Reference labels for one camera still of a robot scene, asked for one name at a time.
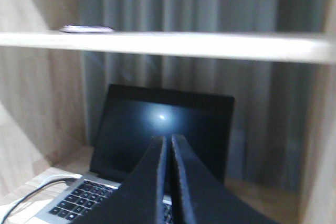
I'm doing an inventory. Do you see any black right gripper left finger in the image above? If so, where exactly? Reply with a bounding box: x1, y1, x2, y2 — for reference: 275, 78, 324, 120
76, 136, 167, 223

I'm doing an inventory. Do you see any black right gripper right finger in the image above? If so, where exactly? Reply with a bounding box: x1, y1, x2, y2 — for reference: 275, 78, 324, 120
171, 135, 275, 223

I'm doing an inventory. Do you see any black foldable phone purple case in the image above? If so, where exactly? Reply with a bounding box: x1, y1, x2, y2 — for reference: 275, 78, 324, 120
58, 25, 115, 33

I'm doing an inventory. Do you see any wooden desk shelf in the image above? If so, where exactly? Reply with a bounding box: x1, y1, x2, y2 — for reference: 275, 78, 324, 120
1, 0, 335, 223

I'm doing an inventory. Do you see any silver laptop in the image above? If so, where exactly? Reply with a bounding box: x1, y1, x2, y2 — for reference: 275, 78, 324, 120
34, 83, 235, 224

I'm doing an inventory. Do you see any black laptop cable left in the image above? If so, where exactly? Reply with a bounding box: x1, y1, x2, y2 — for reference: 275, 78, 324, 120
0, 178, 77, 224

